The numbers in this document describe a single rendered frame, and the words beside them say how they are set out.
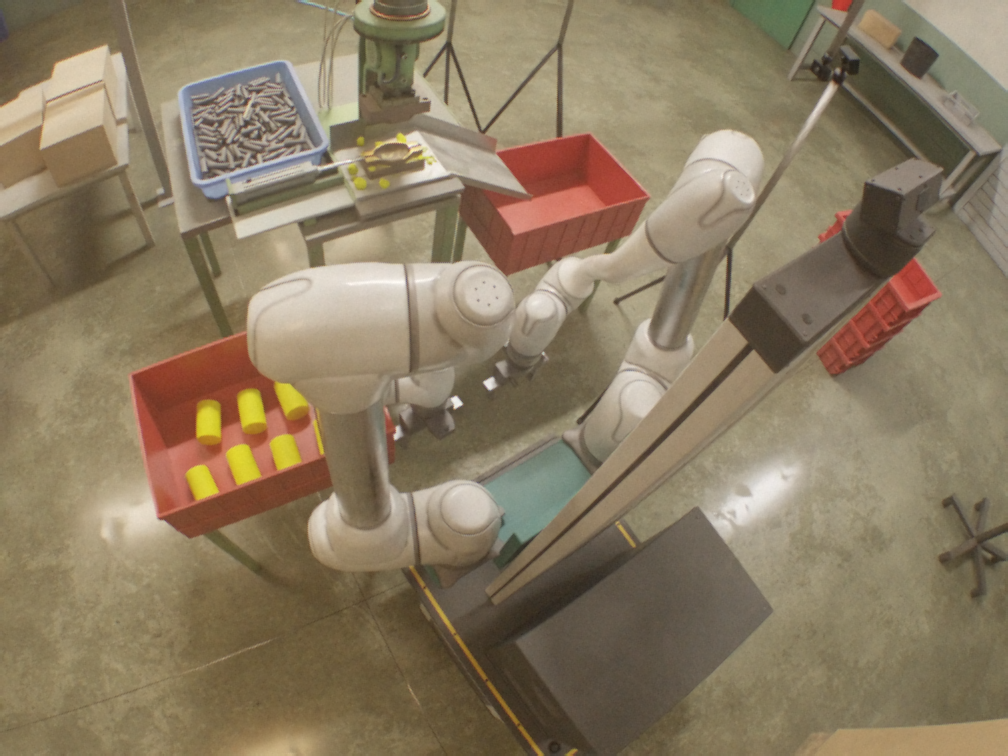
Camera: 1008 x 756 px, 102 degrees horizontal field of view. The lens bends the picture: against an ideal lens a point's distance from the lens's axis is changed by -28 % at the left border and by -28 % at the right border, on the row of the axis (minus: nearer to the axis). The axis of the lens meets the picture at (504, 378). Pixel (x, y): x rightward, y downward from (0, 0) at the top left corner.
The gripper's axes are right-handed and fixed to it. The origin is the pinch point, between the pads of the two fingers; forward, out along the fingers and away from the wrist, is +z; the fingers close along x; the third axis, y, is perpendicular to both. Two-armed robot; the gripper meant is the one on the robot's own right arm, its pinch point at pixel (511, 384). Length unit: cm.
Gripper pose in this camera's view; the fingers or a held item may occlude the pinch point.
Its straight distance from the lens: 159.3
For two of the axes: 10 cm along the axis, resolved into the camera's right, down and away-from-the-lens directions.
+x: 8.1, -4.2, 4.0
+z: -1.7, 4.9, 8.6
